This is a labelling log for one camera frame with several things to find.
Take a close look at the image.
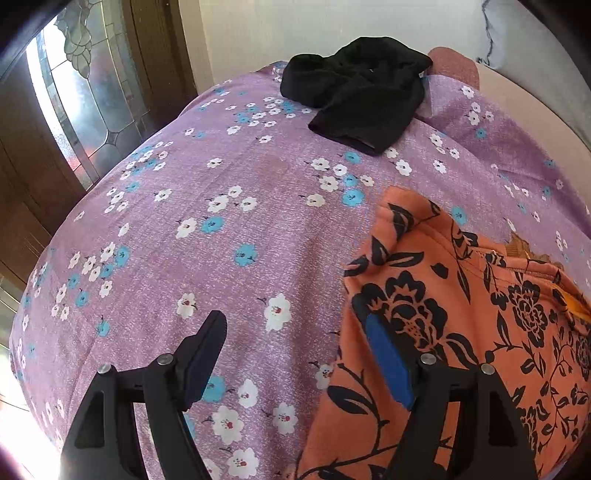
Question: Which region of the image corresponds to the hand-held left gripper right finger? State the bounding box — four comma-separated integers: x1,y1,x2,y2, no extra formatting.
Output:
365,314,539,480

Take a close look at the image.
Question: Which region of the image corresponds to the wooden stained glass door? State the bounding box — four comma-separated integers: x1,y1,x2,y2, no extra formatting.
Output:
0,0,200,282

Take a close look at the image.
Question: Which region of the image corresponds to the orange black floral shirt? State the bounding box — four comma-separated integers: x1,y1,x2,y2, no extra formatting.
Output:
281,186,591,480

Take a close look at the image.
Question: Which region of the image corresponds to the black garment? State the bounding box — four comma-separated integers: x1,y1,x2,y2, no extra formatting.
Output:
281,37,434,155

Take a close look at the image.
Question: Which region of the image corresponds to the pink sofa bed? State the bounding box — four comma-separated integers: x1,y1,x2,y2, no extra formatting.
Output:
428,46,591,155

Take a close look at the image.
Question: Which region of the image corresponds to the purple floral bed sheet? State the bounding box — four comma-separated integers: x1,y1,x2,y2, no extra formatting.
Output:
9,60,591,480

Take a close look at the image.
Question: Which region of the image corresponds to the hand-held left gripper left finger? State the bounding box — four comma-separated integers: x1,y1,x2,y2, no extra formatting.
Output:
60,310,228,480

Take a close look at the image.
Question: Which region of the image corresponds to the grey pillow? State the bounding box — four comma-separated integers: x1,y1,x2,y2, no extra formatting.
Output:
475,0,578,88

